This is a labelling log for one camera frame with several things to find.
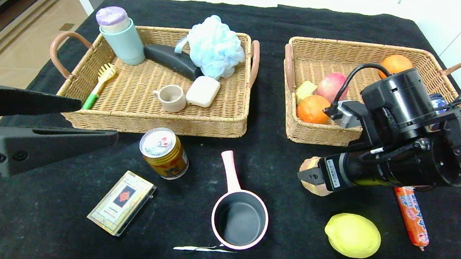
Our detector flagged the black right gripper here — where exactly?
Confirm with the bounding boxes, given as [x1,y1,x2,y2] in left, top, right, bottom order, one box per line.
[295,145,386,196]

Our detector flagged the brown bread roll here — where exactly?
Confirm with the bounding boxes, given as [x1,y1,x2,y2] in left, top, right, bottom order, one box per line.
[297,155,336,198]

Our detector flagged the yellow lemon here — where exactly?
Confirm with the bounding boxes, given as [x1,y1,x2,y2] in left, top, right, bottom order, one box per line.
[322,211,383,259]

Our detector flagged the orange sausage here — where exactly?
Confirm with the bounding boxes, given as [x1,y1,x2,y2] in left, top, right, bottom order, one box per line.
[388,185,434,252]

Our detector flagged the gold white card box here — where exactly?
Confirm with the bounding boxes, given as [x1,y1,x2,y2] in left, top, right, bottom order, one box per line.
[85,167,158,239]

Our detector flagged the black tablecloth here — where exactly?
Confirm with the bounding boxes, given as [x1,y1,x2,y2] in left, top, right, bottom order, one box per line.
[0,0,461,259]

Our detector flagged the orange fruit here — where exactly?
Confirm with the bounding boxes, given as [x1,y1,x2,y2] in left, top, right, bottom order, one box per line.
[296,93,333,125]
[380,53,413,77]

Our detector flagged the pink saucepan grey inside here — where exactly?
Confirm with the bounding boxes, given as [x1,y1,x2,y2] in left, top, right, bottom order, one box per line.
[209,149,274,252]

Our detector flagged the yellow green fruit slice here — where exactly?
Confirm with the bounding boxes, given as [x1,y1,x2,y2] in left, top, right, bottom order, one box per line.
[294,80,318,107]

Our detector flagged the red apple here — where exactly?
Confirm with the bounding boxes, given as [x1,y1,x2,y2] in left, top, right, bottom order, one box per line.
[315,71,350,105]

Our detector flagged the teal plastic cup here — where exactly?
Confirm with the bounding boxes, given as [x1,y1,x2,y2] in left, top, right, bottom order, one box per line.
[97,16,148,67]

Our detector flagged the gold drink can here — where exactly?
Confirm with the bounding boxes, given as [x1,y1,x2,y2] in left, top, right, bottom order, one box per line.
[137,126,192,182]

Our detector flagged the beige bottle purple cap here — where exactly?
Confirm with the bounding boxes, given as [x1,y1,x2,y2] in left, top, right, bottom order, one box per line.
[94,5,133,35]

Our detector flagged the white soap bar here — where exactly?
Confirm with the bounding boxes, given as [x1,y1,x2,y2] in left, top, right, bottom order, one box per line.
[185,74,222,109]

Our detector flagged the small beige mug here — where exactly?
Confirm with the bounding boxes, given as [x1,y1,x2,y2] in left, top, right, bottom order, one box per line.
[151,83,188,114]

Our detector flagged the blue white jar black lid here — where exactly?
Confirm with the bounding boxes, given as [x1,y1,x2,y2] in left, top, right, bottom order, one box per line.
[429,93,450,114]

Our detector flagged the dark grey curved brush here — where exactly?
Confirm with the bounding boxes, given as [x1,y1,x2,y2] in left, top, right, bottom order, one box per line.
[141,43,206,82]

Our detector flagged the light blue bath loofah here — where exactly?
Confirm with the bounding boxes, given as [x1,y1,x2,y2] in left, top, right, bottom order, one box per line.
[173,12,249,83]

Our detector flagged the black right camera cable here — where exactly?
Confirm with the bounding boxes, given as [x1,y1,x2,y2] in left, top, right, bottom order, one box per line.
[323,60,461,128]

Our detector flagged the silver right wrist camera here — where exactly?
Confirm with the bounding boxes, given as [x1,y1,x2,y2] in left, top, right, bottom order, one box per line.
[331,99,368,131]

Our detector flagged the yellow brush green handle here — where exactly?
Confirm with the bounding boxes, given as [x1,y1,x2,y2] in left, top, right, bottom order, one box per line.
[82,61,118,112]

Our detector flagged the wicker basket brown handles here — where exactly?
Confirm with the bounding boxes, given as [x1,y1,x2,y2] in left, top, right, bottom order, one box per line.
[43,18,262,143]
[277,35,461,156]

